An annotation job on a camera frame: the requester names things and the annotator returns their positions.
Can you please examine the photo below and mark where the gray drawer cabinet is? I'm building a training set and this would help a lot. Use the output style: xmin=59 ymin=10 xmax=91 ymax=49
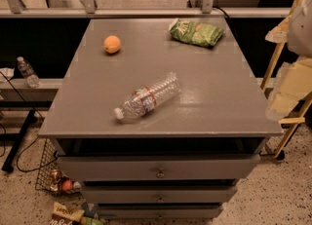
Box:
xmin=40 ymin=19 xmax=282 ymax=211

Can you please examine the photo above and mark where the clear plastic water bottle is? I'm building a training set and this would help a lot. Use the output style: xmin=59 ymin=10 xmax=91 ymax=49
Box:
xmin=114 ymin=72 xmax=180 ymax=120

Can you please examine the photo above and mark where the black wire basket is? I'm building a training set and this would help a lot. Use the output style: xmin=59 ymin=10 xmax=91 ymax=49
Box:
xmin=35 ymin=140 xmax=81 ymax=196

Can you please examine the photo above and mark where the bottom gray drawer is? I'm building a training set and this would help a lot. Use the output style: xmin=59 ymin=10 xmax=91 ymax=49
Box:
xmin=97 ymin=205 xmax=223 ymax=219

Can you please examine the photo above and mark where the green chip bag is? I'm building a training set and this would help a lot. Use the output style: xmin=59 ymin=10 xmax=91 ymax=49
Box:
xmin=169 ymin=19 xmax=223 ymax=48

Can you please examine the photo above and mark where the middle gray drawer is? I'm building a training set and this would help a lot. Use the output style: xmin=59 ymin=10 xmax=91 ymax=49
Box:
xmin=82 ymin=186 xmax=237 ymax=204

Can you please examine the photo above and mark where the black cable on floor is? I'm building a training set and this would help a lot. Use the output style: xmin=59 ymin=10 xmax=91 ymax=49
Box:
xmin=0 ymin=71 xmax=59 ymax=173

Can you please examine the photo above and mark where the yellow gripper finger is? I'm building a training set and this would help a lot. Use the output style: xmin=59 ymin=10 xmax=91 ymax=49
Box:
xmin=265 ymin=56 xmax=312 ymax=121

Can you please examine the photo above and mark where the yellow wooden ladder frame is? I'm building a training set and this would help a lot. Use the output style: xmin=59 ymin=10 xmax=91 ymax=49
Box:
xmin=260 ymin=0 xmax=312 ymax=160

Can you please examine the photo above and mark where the top gray drawer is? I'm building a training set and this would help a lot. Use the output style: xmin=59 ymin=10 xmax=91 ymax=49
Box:
xmin=58 ymin=154 xmax=260 ymax=181

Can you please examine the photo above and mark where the small water bottle on ledge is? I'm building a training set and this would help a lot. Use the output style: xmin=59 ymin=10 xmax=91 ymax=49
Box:
xmin=17 ymin=56 xmax=40 ymax=88

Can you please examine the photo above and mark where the gray drawer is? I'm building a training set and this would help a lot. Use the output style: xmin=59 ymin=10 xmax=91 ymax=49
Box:
xmin=58 ymin=154 xmax=260 ymax=181
xmin=82 ymin=186 xmax=237 ymax=204
xmin=97 ymin=205 xmax=223 ymax=219

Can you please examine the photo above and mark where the brown snack bag on floor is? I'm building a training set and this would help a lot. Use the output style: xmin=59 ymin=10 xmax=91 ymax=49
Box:
xmin=49 ymin=202 xmax=85 ymax=225

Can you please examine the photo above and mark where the orange fruit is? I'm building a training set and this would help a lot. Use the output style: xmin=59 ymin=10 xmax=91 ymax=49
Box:
xmin=103 ymin=35 xmax=121 ymax=54

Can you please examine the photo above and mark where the black table leg stand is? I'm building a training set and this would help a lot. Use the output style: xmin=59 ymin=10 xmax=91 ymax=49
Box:
xmin=1 ymin=110 xmax=35 ymax=173

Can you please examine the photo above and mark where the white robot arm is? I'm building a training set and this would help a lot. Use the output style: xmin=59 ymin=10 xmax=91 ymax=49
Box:
xmin=265 ymin=0 xmax=312 ymax=121

